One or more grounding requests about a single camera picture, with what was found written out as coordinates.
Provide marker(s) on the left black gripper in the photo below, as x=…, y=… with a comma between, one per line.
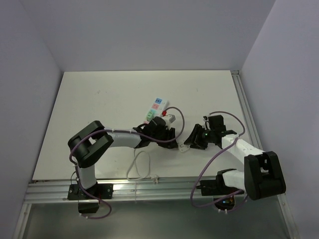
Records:
x=170, y=133

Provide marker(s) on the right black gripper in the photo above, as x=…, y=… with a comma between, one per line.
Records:
x=197, y=130

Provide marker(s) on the white plug with switch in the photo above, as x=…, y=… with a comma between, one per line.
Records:
x=183, y=148

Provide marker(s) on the green plug adapter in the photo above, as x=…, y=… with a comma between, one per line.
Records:
x=150, y=115

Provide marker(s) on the white colourful power strip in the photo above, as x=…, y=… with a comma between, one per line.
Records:
x=158, y=105

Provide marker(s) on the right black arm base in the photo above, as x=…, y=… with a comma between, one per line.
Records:
x=214, y=188

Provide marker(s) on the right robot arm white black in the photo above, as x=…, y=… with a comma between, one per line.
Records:
x=262, y=176

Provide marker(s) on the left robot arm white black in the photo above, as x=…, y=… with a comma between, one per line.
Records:
x=88, y=146

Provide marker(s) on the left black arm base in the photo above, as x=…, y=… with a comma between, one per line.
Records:
x=89, y=203

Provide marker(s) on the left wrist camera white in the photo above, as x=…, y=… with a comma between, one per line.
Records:
x=168, y=118

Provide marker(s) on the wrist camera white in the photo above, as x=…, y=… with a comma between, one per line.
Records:
x=168, y=118
x=205, y=118

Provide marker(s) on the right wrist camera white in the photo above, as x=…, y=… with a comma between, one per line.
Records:
x=205, y=118

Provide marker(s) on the aluminium frame rail front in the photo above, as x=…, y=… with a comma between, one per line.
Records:
x=167, y=188

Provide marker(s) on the aluminium frame rail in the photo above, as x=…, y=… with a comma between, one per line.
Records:
x=250, y=124
x=167, y=188

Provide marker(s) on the aluminium frame rail right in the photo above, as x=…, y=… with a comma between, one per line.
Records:
x=250, y=124

